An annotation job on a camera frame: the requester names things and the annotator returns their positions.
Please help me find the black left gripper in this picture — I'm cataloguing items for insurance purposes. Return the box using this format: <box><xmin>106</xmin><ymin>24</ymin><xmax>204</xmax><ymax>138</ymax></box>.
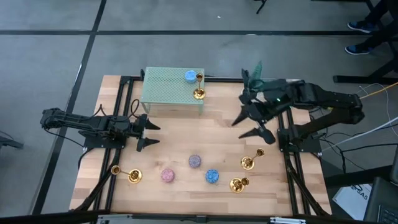
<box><xmin>129</xmin><ymin>113</ymin><xmax>162</xmax><ymax>152</ymax></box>

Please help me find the dark blue ball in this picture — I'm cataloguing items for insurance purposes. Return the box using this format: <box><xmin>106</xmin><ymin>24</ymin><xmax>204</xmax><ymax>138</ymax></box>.
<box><xmin>205</xmin><ymin>169</ymin><xmax>220</xmax><ymax>184</ymax></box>

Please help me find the silver metal bracket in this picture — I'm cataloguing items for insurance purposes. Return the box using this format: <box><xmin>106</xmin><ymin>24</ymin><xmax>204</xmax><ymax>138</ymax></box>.
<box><xmin>96</xmin><ymin>213</ymin><xmax>134</xmax><ymax>224</ymax></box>
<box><xmin>269</xmin><ymin>216</ymin><xmax>308</xmax><ymax>224</ymax></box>

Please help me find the short gold candlestick holder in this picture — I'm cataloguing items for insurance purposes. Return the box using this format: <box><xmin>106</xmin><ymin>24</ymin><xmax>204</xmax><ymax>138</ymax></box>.
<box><xmin>229</xmin><ymin>177</ymin><xmax>250</xmax><ymax>194</ymax></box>

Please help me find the black desk leg frame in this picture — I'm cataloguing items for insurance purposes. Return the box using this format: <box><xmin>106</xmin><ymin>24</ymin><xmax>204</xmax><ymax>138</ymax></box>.
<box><xmin>333</xmin><ymin>58</ymin><xmax>398</xmax><ymax>85</ymax></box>
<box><xmin>323</xmin><ymin>164</ymin><xmax>393</xmax><ymax>188</ymax></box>

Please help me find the snake plant in white pot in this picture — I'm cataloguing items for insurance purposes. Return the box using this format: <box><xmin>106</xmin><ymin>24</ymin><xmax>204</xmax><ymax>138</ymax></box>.
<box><xmin>241</xmin><ymin>60</ymin><xmax>265</xmax><ymax>94</ymax></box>

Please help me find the black cable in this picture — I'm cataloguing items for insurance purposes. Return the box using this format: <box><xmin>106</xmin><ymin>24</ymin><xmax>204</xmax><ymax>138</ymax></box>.
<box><xmin>129</xmin><ymin>98</ymin><xmax>141</xmax><ymax>119</ymax></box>

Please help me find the pink ball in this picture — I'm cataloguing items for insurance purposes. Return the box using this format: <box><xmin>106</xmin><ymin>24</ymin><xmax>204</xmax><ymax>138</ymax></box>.
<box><xmin>160</xmin><ymin>168</ymin><xmax>175</xmax><ymax>184</ymax></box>

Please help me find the person's leg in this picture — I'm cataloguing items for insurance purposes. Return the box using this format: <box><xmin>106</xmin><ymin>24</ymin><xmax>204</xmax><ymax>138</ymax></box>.
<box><xmin>363</xmin><ymin>0</ymin><xmax>398</xmax><ymax>26</ymax></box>
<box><xmin>366</xmin><ymin>18</ymin><xmax>398</xmax><ymax>49</ymax></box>

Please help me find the black laptop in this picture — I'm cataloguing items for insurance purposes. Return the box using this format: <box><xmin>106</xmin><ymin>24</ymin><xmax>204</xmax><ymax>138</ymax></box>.
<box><xmin>363</xmin><ymin>176</ymin><xmax>398</xmax><ymax>224</ymax></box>

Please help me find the person's foot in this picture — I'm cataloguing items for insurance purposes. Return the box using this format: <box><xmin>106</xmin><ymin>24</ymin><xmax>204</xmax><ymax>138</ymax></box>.
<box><xmin>344</xmin><ymin>44</ymin><xmax>373</xmax><ymax>56</ymax></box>
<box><xmin>346</xmin><ymin>20</ymin><xmax>377</xmax><ymax>34</ymax></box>

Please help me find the yellow extension cable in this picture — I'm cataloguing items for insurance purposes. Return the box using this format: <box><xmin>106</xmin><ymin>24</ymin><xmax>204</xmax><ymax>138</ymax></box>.
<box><xmin>359</xmin><ymin>81</ymin><xmax>398</xmax><ymax>100</ymax></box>

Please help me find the black aluminium frame rail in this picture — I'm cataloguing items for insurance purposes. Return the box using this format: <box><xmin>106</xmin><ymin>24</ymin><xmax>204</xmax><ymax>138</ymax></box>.
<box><xmin>123</xmin><ymin>75</ymin><xmax>246</xmax><ymax>84</ymax></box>
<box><xmin>70</xmin><ymin>75</ymin><xmax>135</xmax><ymax>215</ymax></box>
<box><xmin>0</xmin><ymin>210</ymin><xmax>398</xmax><ymax>224</ymax></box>
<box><xmin>272</xmin><ymin>105</ymin><xmax>332</xmax><ymax>217</ymax></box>

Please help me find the black chair base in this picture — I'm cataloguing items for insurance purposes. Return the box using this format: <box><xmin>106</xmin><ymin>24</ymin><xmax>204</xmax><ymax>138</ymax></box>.
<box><xmin>0</xmin><ymin>130</ymin><xmax>25</xmax><ymax>151</ymax></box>

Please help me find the mint green mesh shelf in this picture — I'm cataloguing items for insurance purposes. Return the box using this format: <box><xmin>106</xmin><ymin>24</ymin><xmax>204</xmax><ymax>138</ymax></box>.
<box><xmin>139</xmin><ymin>66</ymin><xmax>206</xmax><ymax>115</ymax></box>

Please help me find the white printed box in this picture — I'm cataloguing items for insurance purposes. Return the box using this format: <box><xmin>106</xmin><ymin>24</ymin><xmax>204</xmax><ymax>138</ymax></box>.
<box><xmin>331</xmin><ymin>183</ymin><xmax>373</xmax><ymax>221</ymax></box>

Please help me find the white cable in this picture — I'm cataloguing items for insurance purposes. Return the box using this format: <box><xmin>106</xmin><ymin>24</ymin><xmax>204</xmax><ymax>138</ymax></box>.
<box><xmin>322</xmin><ymin>116</ymin><xmax>398</xmax><ymax>152</ymax></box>

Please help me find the purple ball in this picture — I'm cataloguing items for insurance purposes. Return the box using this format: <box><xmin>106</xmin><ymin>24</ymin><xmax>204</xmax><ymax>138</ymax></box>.
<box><xmin>188</xmin><ymin>154</ymin><xmax>202</xmax><ymax>169</ymax></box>

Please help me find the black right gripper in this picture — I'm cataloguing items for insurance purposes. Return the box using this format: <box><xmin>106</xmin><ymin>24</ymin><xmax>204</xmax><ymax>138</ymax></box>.
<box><xmin>231</xmin><ymin>80</ymin><xmax>295</xmax><ymax>146</ymax></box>

